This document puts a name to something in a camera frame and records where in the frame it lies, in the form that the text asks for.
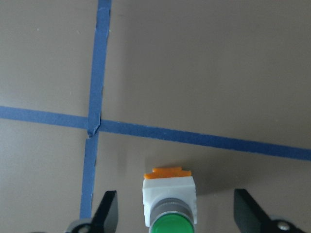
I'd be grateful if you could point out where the green push button white base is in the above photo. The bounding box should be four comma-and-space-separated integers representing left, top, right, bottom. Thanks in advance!
141, 166, 198, 233

